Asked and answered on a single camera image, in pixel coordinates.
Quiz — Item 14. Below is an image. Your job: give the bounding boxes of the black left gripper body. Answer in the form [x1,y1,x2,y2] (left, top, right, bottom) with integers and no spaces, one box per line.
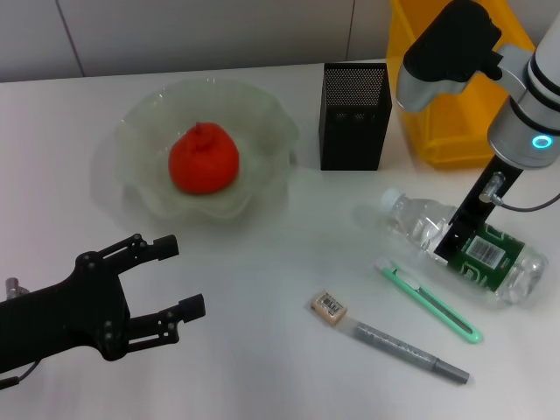
[0,250,132,375]

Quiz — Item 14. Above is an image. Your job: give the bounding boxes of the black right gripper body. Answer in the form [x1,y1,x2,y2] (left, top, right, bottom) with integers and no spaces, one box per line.
[447,154,524,240]

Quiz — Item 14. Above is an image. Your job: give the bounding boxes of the clear water bottle green label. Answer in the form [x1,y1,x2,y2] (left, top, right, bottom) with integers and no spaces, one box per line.
[379,187,550,310]

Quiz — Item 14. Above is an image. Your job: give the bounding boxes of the green utility knife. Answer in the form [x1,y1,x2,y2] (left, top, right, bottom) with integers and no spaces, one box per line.
[374,256,485,347]

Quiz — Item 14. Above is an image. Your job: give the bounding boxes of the orange fruit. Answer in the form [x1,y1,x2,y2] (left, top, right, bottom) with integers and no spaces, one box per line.
[168,122,241,196]

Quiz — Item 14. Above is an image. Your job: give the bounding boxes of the grey marker pen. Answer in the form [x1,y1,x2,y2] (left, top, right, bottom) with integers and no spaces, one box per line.
[353,322,472,385]

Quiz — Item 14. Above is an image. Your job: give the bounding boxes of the beige eraser with barcode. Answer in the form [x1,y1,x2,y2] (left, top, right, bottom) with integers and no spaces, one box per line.
[308,289,348,327]

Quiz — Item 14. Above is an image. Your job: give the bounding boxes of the black mesh pen holder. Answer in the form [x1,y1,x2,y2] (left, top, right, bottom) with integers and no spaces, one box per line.
[318,62,393,172]

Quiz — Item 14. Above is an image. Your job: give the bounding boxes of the green glass fruit plate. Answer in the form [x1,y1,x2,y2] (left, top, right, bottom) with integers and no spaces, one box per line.
[112,78,301,225]

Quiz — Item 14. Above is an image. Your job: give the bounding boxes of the yellow plastic bin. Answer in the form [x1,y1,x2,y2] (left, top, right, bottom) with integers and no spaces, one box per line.
[385,0,537,170]

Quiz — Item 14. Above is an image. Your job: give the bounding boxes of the right gripper cable with plug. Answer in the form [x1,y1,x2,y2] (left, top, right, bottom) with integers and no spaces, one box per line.
[479,171,560,214]

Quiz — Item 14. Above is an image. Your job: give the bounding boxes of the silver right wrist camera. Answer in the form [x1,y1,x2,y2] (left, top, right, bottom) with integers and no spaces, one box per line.
[395,0,533,113]

